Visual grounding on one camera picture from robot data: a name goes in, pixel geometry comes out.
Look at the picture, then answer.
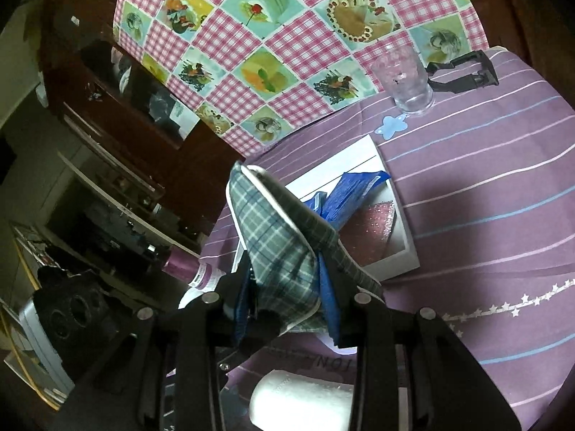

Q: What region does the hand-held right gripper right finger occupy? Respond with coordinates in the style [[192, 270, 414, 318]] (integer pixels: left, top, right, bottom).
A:
[[316, 255, 522, 431]]

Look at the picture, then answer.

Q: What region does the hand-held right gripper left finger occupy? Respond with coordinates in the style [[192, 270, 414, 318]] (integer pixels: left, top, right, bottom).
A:
[[58, 256, 255, 431]]

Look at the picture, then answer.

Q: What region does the grey plaid cloth pouch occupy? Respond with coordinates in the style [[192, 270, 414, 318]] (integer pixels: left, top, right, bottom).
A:
[[227, 162, 385, 337]]

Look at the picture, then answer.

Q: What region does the white shallow box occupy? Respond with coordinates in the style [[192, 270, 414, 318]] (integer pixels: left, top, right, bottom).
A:
[[285, 135, 420, 281]]

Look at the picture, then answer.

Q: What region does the blue packet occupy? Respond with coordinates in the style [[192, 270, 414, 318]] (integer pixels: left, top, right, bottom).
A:
[[305, 171, 391, 234]]

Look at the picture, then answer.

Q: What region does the purple bottle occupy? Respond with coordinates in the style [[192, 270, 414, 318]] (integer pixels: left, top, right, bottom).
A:
[[162, 245, 225, 290]]

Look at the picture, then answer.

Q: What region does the white toilet paper roll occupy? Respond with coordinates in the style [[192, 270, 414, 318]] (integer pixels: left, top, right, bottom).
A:
[[249, 369, 355, 431]]

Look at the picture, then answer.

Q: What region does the dark glass shelf unit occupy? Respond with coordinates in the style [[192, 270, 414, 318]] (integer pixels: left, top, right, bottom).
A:
[[9, 144, 203, 270]]

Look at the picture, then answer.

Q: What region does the dark wooden cabinet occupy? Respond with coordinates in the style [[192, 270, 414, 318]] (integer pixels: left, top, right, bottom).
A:
[[40, 0, 245, 252]]

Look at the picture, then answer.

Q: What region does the clear glass cup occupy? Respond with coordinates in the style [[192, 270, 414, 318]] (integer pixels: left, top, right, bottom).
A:
[[371, 45, 436, 115]]

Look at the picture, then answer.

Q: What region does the pink checked printed cloth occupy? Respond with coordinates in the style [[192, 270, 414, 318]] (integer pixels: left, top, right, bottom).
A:
[[112, 0, 490, 162]]

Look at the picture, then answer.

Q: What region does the black plastic clamp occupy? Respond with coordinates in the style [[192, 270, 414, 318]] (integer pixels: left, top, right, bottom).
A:
[[424, 49, 499, 93]]

